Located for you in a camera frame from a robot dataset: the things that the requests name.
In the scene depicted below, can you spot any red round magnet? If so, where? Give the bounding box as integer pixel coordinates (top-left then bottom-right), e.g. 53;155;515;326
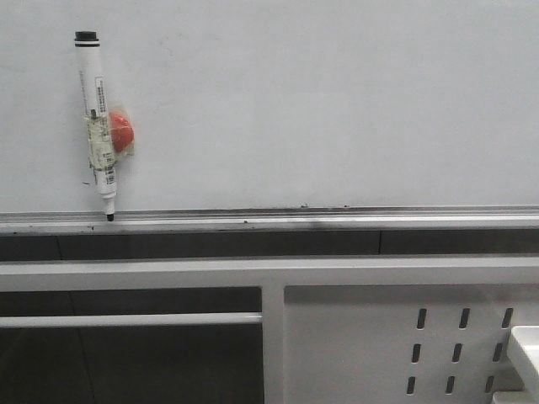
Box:
109;105;135;160

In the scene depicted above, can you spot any white plastic box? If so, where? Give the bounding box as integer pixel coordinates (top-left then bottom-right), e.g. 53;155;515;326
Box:
491;326;538;403

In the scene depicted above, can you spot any white perforated metal panel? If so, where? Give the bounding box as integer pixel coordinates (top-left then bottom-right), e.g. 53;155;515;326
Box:
284;284;538;403

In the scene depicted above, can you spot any white whiteboard marker black tip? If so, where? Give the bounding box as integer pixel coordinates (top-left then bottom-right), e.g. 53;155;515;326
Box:
74;31;117;222

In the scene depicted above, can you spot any white metal stand frame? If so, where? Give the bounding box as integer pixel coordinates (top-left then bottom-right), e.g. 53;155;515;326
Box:
1;257;538;403

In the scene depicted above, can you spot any large whiteboard with aluminium frame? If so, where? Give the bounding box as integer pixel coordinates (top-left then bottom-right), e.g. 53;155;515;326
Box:
1;1;538;234

